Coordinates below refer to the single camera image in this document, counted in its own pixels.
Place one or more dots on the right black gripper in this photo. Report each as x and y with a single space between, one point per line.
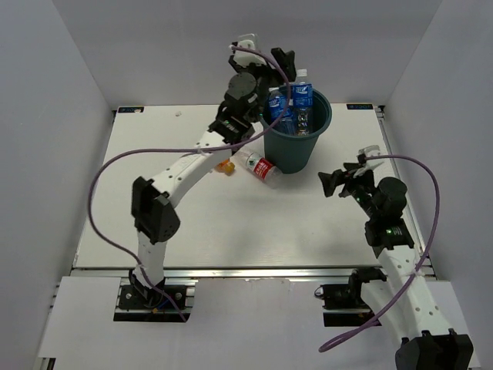
330 181

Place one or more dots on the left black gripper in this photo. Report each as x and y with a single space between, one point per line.
274 79

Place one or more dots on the blue label bottle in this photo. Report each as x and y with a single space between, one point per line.
277 101
302 93

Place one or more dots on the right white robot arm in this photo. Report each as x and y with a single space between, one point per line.
397 292

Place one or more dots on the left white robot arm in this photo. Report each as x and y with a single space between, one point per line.
154 201

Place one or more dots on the dark green plastic bin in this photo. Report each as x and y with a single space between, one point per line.
291 153

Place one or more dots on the right black logo sticker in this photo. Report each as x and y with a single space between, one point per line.
360 106

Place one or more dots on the black logo sticker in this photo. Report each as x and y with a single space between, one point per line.
360 106
130 109

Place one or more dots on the red label water bottle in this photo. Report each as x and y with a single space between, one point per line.
259 166

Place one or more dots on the orange juice bottle upper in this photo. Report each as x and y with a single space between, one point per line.
227 167

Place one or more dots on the left black logo sticker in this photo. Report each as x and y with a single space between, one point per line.
130 109

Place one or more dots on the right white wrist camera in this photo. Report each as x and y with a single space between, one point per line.
368 158

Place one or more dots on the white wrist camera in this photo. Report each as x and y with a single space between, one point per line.
242 48
368 158

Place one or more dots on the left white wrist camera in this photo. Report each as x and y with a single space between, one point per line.
242 48

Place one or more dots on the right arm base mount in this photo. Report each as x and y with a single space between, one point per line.
342 303

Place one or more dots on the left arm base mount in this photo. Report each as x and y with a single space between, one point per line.
139 303

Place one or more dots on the aluminium table frame rail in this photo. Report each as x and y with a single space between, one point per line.
329 272

